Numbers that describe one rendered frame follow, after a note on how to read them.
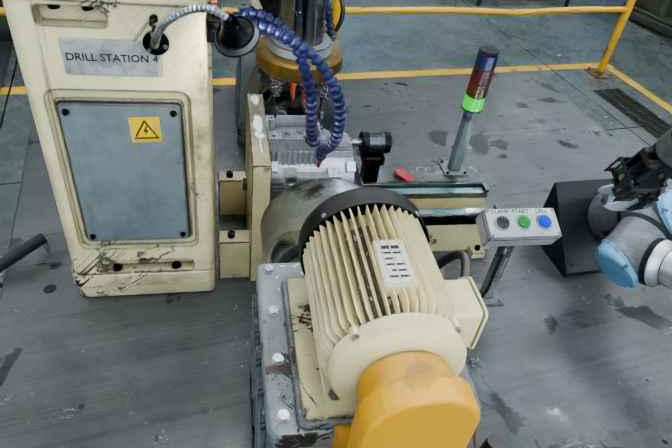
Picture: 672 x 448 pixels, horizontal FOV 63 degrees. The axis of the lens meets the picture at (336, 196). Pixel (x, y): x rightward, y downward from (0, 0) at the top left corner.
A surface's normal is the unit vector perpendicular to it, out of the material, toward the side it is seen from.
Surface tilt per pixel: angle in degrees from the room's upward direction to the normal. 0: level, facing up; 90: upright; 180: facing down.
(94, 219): 90
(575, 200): 45
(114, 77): 90
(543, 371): 0
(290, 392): 0
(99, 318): 0
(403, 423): 90
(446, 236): 90
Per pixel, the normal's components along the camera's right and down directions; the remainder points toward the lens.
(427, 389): 0.02, -0.77
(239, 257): 0.16, 0.63
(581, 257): 0.26, -0.10
